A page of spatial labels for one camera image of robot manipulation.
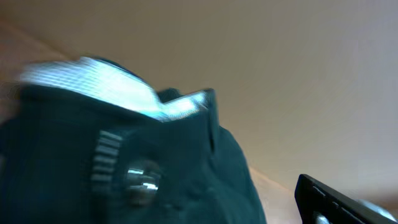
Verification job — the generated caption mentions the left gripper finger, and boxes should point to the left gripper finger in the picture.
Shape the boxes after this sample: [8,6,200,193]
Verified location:
[294,174,397,224]

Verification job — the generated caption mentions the black shorts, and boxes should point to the black shorts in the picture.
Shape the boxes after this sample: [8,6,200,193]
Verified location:
[1,57,266,224]

